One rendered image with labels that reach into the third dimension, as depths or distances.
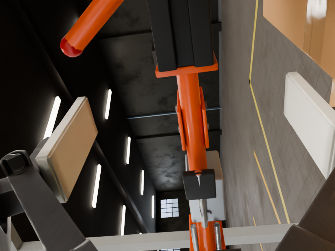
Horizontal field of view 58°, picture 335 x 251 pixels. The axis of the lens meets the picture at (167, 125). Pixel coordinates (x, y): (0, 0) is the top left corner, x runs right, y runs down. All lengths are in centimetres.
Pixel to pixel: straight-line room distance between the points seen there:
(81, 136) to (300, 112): 13
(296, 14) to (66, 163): 30
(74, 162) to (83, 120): 3
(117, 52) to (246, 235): 838
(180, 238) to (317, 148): 314
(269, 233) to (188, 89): 305
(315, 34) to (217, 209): 23
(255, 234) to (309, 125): 313
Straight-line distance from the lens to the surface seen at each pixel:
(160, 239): 331
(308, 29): 35
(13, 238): 376
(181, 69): 29
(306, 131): 18
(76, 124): 19
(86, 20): 32
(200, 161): 35
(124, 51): 1054
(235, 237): 328
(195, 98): 31
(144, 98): 1201
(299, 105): 19
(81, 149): 19
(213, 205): 39
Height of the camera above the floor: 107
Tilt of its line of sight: 6 degrees up
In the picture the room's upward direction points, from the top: 96 degrees counter-clockwise
